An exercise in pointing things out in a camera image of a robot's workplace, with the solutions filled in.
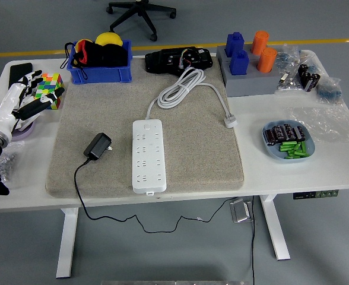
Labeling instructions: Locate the light blue plate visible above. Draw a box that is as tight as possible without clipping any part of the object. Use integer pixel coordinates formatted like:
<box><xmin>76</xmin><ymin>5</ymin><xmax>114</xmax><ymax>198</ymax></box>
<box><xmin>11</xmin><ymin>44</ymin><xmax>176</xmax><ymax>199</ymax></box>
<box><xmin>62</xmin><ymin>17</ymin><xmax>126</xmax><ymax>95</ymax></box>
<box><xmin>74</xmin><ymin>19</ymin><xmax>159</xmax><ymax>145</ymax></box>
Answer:
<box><xmin>261</xmin><ymin>119</ymin><xmax>316</xmax><ymax>164</ymax></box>

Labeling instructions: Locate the blue square block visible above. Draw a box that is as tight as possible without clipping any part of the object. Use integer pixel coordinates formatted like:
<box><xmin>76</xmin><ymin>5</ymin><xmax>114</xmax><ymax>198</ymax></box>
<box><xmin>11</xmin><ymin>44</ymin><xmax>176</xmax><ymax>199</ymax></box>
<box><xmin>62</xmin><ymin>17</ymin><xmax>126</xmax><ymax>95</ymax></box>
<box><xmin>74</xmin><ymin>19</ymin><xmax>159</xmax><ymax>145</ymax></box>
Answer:
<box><xmin>229</xmin><ymin>49</ymin><xmax>249</xmax><ymax>77</ymax></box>
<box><xmin>224</xmin><ymin>31</ymin><xmax>245</xmax><ymax>58</ymax></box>

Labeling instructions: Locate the purple round tray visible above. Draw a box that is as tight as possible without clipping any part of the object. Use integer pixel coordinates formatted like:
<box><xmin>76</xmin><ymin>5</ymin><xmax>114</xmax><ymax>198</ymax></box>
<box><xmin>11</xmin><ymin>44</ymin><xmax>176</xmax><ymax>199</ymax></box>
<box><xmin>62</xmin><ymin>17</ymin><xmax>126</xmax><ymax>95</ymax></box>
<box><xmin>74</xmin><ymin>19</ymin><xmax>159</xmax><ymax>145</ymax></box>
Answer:
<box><xmin>0</xmin><ymin>108</ymin><xmax>36</xmax><ymax>140</ymax></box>

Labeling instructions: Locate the clear bag of blue parts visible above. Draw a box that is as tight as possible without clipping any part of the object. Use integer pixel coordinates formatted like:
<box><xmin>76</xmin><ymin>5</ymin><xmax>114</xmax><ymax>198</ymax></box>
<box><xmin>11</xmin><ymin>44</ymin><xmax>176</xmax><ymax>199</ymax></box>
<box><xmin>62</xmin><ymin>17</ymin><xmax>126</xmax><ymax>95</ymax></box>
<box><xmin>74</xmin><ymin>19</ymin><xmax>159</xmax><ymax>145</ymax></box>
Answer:
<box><xmin>314</xmin><ymin>76</ymin><xmax>346</xmax><ymax>105</ymax></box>

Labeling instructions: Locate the thin black floor cable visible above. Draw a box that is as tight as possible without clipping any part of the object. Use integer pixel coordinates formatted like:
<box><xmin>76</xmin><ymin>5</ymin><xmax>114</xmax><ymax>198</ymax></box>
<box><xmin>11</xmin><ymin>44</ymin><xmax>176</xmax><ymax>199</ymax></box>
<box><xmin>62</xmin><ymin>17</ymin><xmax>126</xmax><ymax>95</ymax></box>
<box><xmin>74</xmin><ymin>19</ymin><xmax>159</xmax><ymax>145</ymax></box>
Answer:
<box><xmin>250</xmin><ymin>195</ymin><xmax>257</xmax><ymax>285</ymax></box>

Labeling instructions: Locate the grey block holder base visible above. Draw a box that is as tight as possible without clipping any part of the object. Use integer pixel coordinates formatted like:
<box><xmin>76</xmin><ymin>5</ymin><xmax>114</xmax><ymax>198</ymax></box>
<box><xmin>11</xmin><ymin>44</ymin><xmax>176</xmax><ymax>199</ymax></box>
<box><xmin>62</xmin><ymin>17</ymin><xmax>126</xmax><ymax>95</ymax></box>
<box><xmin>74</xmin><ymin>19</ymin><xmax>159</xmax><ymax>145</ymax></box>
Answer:
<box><xmin>215</xmin><ymin>44</ymin><xmax>285</xmax><ymax>98</ymax></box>

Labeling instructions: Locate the orange cylinder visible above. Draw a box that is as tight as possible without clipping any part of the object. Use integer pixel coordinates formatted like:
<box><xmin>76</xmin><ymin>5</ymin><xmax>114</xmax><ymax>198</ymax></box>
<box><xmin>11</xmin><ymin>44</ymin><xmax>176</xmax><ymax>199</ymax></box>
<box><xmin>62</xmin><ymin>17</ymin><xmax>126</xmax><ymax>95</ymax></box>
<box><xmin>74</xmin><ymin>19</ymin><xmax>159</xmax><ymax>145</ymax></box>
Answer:
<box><xmin>256</xmin><ymin>46</ymin><xmax>278</xmax><ymax>74</ymax></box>
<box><xmin>250</xmin><ymin>30</ymin><xmax>269</xmax><ymax>56</ymax></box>

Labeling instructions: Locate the grey-brown mat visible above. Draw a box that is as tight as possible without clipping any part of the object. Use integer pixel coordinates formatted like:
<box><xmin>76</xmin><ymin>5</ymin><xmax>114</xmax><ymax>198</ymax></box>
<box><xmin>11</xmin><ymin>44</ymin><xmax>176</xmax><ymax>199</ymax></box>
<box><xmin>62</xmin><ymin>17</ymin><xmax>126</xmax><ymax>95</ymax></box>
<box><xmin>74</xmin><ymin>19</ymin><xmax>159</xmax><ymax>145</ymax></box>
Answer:
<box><xmin>45</xmin><ymin>55</ymin><xmax>245</xmax><ymax>199</ymax></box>

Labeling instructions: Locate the black pouch with red lining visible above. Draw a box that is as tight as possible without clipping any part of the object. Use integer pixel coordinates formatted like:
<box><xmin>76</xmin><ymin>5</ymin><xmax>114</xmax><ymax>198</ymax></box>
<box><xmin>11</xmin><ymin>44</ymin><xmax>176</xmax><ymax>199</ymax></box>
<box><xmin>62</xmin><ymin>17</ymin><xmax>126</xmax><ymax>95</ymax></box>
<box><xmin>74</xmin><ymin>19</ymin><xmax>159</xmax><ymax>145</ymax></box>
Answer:
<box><xmin>62</xmin><ymin>38</ymin><xmax>129</xmax><ymax>81</ymax></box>

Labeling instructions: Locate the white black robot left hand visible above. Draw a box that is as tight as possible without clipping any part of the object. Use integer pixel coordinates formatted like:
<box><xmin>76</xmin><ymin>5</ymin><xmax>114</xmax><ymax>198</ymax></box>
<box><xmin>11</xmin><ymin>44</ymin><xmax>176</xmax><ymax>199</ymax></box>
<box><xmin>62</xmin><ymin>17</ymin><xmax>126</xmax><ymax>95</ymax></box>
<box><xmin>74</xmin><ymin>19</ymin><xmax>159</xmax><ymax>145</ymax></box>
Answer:
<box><xmin>0</xmin><ymin>69</ymin><xmax>65</xmax><ymax>136</ymax></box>

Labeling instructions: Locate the black office chair base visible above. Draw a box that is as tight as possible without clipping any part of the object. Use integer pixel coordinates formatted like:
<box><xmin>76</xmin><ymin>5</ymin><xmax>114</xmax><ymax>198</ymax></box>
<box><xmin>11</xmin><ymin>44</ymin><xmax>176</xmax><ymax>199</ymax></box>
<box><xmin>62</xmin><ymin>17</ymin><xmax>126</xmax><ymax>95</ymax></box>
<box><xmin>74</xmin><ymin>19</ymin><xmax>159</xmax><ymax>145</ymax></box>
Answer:
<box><xmin>105</xmin><ymin>0</ymin><xmax>177</xmax><ymax>42</ymax></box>

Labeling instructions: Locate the blue plastic bin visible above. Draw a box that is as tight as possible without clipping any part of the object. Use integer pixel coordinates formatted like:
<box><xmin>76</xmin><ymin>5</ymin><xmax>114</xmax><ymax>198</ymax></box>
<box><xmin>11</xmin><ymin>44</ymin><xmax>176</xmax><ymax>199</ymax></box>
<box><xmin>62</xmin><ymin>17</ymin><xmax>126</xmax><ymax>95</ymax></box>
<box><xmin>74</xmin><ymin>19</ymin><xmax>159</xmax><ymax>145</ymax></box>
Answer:
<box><xmin>66</xmin><ymin>39</ymin><xmax>133</xmax><ymax>85</ymax></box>

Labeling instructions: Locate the white table leg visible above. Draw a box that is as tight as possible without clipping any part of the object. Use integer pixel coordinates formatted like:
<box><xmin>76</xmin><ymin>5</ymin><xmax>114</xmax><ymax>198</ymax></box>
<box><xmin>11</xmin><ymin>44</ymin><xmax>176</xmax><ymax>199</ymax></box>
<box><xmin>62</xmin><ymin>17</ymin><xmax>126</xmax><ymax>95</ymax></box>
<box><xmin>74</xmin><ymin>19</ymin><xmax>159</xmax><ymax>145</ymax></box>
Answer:
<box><xmin>259</xmin><ymin>194</ymin><xmax>291</xmax><ymax>261</ymax></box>
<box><xmin>55</xmin><ymin>207</ymin><xmax>80</xmax><ymax>279</ymax></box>

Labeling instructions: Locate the black capacitor bundle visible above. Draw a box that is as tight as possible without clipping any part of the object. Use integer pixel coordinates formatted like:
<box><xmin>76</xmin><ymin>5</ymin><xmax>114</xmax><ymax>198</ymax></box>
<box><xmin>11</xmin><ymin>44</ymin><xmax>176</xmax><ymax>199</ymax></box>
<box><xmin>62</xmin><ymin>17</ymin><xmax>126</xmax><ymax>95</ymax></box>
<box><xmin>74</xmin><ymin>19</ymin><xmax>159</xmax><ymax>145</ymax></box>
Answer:
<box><xmin>306</xmin><ymin>72</ymin><xmax>321</xmax><ymax>93</ymax></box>
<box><xmin>298</xmin><ymin>64</ymin><xmax>311</xmax><ymax>90</ymax></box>

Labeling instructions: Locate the clear bag of small parts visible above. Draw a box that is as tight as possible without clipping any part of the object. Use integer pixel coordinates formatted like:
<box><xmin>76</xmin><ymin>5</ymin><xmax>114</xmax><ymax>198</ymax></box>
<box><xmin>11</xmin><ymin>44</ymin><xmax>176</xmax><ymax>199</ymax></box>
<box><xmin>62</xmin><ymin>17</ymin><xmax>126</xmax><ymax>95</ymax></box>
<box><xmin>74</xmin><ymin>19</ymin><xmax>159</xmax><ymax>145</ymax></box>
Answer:
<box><xmin>274</xmin><ymin>44</ymin><xmax>321</xmax><ymax>96</ymax></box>

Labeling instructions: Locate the white power strip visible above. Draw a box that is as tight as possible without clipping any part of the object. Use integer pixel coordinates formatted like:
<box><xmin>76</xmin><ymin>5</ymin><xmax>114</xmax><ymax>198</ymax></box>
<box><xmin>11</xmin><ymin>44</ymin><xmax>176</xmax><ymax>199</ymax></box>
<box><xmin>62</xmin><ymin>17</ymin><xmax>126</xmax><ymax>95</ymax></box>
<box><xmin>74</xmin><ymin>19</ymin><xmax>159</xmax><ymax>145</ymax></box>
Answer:
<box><xmin>132</xmin><ymin>118</ymin><xmax>167</xmax><ymax>197</ymax></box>

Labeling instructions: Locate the yellow ball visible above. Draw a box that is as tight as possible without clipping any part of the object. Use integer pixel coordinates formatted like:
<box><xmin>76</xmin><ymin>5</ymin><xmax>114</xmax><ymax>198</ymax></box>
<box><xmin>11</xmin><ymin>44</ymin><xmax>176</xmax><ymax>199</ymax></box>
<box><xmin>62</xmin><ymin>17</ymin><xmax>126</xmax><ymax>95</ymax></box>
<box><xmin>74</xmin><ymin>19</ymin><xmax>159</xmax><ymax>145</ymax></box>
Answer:
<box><xmin>95</xmin><ymin>31</ymin><xmax>123</xmax><ymax>48</ymax></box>

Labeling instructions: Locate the black power adapter with cord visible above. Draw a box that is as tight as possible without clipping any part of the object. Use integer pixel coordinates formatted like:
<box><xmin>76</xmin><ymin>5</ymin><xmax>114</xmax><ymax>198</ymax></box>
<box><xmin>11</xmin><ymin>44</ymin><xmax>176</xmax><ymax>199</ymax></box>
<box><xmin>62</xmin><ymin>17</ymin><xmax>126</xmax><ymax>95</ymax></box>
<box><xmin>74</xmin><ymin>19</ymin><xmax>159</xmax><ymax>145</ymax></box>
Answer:
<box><xmin>73</xmin><ymin>132</ymin><xmax>240</xmax><ymax>233</ymax></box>

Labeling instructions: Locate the empty clear plastic bag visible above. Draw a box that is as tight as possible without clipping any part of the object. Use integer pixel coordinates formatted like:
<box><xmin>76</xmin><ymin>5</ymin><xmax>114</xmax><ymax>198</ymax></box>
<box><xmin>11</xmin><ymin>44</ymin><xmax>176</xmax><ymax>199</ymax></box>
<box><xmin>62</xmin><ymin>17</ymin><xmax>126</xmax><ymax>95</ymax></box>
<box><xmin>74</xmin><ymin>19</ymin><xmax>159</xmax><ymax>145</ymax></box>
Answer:
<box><xmin>285</xmin><ymin>102</ymin><xmax>349</xmax><ymax>145</ymax></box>

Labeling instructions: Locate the black smartphone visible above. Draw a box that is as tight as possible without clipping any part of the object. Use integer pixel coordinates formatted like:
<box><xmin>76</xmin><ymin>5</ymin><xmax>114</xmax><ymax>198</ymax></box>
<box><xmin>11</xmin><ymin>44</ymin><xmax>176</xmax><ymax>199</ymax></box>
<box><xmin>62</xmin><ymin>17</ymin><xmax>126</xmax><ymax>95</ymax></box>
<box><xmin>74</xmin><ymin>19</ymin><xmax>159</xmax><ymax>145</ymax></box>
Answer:
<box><xmin>9</xmin><ymin>62</ymin><xmax>33</xmax><ymax>87</ymax></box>

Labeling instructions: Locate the black electronic module with wires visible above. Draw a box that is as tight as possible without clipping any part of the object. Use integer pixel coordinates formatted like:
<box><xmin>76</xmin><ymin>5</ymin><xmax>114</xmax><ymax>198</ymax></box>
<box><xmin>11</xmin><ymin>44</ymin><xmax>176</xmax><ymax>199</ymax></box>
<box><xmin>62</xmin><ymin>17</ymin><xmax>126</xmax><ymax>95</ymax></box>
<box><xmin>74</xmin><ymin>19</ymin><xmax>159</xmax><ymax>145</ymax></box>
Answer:
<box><xmin>144</xmin><ymin>46</ymin><xmax>214</xmax><ymax>75</ymax></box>

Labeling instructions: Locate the multicolour puzzle cube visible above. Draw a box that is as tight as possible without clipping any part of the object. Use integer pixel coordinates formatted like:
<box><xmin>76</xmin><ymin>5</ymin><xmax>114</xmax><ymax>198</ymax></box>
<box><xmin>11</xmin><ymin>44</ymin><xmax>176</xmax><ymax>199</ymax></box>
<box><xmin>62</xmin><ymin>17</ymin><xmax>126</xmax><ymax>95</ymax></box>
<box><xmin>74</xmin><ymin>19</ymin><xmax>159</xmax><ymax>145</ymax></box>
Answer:
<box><xmin>33</xmin><ymin>72</ymin><xmax>65</xmax><ymax>110</ymax></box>

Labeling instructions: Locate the white power strip cord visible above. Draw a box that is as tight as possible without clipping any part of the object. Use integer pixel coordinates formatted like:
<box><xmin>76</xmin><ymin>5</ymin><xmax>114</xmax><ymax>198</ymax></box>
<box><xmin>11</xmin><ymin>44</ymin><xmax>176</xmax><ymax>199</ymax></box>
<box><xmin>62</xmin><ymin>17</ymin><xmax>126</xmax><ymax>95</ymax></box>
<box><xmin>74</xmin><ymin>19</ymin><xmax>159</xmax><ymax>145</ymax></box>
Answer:
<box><xmin>146</xmin><ymin>66</ymin><xmax>239</xmax><ymax>129</ymax></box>

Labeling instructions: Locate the black table control panel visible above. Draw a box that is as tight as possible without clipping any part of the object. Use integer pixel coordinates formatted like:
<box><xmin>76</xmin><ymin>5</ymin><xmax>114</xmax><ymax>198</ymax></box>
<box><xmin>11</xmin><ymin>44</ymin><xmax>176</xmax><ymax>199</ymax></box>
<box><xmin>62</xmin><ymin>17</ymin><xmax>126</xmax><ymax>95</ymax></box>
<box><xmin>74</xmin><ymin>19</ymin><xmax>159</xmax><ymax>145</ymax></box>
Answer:
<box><xmin>292</xmin><ymin>189</ymin><xmax>340</xmax><ymax>200</ymax></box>

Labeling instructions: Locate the clear bag of screws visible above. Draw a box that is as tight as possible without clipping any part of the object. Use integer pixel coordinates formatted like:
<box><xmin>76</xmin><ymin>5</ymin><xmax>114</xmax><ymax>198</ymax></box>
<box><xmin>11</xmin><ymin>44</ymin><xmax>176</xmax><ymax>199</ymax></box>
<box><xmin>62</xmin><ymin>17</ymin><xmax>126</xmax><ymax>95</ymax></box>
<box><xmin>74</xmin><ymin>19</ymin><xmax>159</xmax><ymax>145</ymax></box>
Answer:
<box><xmin>0</xmin><ymin>141</ymin><xmax>26</xmax><ymax>183</ymax></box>

